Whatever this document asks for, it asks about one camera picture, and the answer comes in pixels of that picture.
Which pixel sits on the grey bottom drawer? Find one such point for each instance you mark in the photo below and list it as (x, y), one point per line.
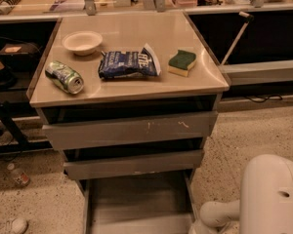
(159, 203)

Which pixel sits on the grey drawer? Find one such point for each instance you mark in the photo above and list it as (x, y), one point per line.
(134, 165)
(130, 130)
(159, 203)

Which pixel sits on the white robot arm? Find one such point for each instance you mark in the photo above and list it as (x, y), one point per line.
(265, 205)

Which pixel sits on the grey drawer cabinet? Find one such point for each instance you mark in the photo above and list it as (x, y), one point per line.
(100, 99)

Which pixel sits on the grey top drawer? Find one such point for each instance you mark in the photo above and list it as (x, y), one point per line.
(130, 130)

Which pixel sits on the grey middle drawer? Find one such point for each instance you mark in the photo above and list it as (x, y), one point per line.
(134, 165)

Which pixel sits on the green yellow sponge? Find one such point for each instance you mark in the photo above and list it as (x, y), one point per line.
(181, 63)

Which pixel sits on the blue chip bag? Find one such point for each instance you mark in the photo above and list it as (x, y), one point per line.
(129, 64)

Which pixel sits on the green soda can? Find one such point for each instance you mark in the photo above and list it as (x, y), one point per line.
(64, 77)

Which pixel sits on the white paper bowl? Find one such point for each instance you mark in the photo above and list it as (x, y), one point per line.
(82, 43)

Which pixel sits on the white stick with black tip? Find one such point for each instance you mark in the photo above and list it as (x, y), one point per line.
(247, 19)

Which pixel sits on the black bag under shelf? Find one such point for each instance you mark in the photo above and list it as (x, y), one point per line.
(21, 57)

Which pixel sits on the plastic bottle on floor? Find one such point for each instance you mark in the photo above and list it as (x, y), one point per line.
(18, 175)

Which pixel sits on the white sneaker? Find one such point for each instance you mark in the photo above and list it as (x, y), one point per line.
(16, 225)

